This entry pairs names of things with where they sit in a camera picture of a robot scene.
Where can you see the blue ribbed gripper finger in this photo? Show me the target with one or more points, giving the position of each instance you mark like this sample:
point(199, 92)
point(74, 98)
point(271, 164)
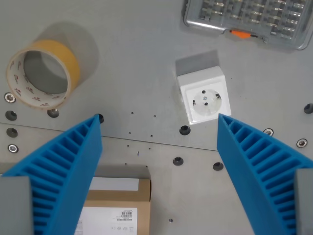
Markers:
point(259, 171)
point(66, 171)

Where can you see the brown cardboard box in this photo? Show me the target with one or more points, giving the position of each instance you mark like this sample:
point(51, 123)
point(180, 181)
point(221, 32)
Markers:
point(117, 208)

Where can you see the yellow adhesive tape roll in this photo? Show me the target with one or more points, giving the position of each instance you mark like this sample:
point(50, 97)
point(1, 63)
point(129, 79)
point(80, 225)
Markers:
point(42, 73)

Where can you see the transparent screwdriver bit case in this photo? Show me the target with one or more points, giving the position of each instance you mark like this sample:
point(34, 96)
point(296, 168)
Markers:
point(247, 17)

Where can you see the white wall socket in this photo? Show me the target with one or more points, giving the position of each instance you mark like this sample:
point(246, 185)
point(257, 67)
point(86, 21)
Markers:
point(204, 94)

